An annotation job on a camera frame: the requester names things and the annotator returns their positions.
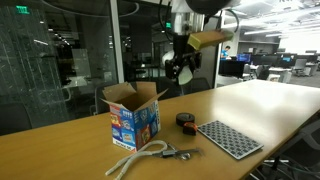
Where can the dark chair far right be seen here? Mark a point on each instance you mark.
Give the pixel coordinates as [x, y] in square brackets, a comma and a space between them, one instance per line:
[298, 159]

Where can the white paper cup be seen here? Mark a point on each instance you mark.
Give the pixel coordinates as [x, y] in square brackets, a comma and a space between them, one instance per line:
[183, 72]

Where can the white door frame post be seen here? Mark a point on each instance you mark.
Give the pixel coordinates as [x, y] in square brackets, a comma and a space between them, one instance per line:
[117, 40]

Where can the orange black tape measure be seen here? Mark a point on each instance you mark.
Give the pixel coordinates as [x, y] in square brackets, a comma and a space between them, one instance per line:
[190, 128]

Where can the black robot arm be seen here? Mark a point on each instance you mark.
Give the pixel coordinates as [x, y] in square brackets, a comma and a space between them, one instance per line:
[190, 16]

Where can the checkered calibration board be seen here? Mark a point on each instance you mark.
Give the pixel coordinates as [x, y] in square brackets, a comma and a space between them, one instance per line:
[230, 140]

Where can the open colourful cardboard box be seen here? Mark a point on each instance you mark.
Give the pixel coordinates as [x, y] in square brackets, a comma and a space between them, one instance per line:
[134, 113]

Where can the yellow foam block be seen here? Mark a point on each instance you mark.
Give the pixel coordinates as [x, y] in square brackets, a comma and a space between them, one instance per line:
[204, 39]

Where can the black tape roll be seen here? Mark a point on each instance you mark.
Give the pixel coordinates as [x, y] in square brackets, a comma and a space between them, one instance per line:
[182, 118]

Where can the metal vernier caliper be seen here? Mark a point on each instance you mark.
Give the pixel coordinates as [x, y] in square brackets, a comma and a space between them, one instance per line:
[176, 153]

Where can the person in blue shirt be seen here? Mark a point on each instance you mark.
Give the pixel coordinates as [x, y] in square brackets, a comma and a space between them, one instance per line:
[224, 53]

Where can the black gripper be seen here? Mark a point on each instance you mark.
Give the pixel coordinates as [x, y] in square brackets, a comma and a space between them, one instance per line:
[180, 48]

